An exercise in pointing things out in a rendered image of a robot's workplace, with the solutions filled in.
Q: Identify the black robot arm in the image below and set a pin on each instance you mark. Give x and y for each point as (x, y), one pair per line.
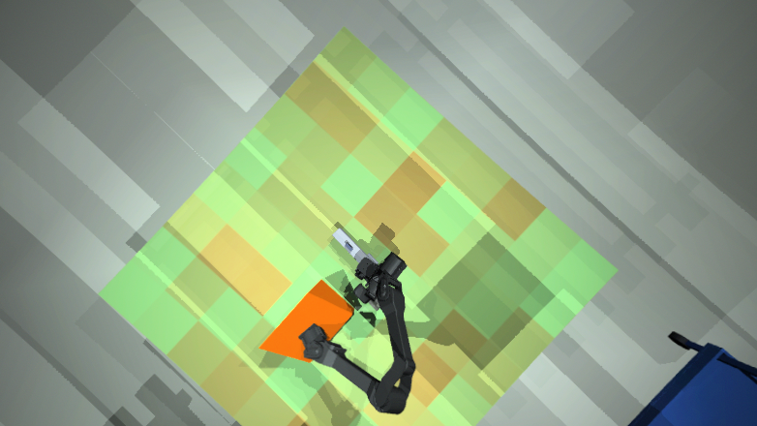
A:
(382, 394)

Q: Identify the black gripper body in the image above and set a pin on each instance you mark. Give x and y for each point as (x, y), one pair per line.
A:
(360, 291)

